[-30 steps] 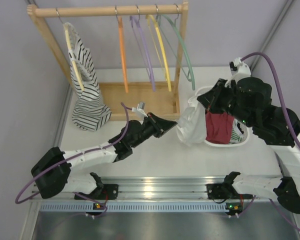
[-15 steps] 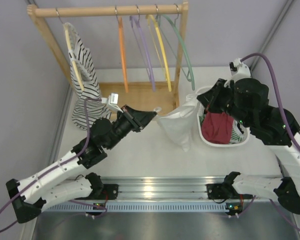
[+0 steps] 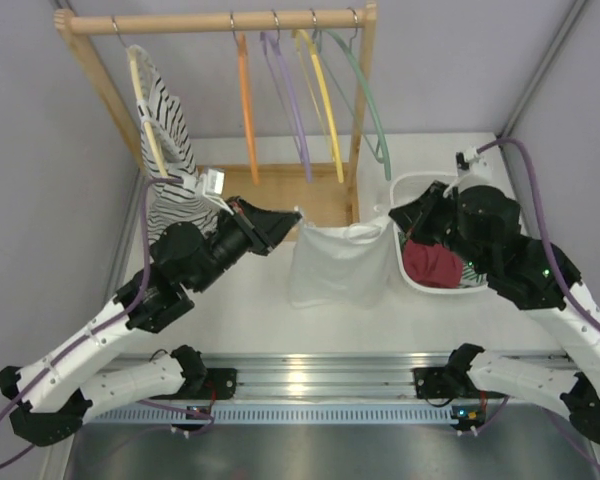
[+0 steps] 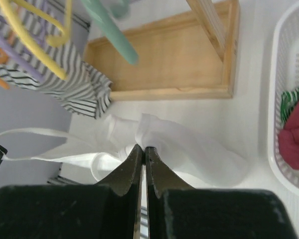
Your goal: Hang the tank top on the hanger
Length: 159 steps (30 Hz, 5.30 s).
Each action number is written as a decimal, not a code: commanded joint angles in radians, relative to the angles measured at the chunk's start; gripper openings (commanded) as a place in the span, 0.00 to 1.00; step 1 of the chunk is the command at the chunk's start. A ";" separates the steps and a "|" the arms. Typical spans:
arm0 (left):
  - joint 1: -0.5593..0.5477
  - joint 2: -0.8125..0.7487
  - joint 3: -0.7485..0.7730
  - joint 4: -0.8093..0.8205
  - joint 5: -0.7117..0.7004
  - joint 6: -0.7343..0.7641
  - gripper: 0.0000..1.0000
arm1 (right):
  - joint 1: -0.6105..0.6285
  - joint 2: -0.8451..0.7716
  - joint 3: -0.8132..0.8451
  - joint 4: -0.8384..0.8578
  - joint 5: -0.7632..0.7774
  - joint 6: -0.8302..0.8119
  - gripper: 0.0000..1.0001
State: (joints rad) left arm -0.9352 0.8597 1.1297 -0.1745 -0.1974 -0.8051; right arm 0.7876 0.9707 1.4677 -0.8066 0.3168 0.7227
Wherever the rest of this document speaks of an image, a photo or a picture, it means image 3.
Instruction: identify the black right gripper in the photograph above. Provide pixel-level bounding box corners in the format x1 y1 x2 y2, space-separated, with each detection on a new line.
389 178 488 273

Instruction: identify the orange plastic hanger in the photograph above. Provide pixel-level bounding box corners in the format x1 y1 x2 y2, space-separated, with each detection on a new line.
236 33 260 185

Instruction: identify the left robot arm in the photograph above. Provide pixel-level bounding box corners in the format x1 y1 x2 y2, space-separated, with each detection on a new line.
0 197 302 447

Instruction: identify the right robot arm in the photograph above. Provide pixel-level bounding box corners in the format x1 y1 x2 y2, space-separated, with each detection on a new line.
389 181 600 445

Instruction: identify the yellow plastic hanger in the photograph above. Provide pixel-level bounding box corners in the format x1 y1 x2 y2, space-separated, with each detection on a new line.
291 29 344 184

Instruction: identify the black white striped tank top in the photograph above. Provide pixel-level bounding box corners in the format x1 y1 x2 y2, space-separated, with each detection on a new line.
130 45 217 243

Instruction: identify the purple plastic hanger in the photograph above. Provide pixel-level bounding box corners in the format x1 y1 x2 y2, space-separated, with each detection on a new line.
259 31 313 183

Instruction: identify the green plastic hanger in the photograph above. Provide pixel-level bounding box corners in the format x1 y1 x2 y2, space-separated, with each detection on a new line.
316 29 392 181

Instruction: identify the cream plastic hanger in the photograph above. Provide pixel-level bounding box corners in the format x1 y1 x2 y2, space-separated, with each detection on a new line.
127 47 169 178

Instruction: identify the white perforated laundry basket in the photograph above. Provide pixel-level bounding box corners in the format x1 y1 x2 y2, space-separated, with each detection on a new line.
389 171 488 296

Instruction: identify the red garment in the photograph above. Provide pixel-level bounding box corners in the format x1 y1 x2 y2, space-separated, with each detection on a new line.
402 240 463 289

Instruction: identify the wooden clothes rack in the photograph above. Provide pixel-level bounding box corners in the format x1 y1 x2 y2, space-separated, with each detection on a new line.
53 1 377 227

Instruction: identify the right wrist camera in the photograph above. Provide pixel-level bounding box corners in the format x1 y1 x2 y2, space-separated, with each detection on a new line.
443 147 493 198

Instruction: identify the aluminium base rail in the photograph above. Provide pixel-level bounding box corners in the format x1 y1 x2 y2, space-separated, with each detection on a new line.
202 353 449 403

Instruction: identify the grey slotted cable duct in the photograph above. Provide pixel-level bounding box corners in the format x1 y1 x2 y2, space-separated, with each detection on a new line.
92 404 485 425

